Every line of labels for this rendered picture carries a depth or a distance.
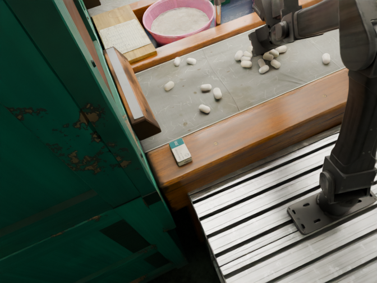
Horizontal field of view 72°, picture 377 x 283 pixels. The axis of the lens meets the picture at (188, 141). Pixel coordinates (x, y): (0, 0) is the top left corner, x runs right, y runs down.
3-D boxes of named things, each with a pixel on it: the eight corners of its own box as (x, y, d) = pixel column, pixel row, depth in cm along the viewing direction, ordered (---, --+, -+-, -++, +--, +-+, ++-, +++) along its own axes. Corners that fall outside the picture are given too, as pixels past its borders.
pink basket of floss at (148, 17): (225, 22, 104) (225, -2, 96) (200, 64, 92) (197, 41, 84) (166, 13, 112) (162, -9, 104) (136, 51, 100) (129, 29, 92)
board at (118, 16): (157, 53, 84) (156, 50, 83) (113, 69, 82) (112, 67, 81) (129, 7, 102) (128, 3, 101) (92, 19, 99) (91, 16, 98)
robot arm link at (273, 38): (266, 21, 68) (281, 13, 61) (285, 17, 69) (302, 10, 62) (269, 48, 69) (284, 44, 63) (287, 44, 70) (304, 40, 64)
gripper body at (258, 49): (246, 34, 74) (259, 28, 67) (277, 22, 75) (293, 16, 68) (253, 56, 75) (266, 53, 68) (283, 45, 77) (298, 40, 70)
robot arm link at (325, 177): (322, 168, 51) (336, 194, 48) (365, 159, 51) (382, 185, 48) (313, 181, 57) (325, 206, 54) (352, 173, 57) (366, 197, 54)
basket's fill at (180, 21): (220, 40, 97) (220, 26, 92) (165, 61, 94) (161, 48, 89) (195, 12, 109) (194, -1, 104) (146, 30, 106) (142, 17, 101)
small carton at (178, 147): (192, 160, 60) (191, 156, 59) (179, 167, 60) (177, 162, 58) (182, 141, 64) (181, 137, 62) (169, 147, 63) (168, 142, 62)
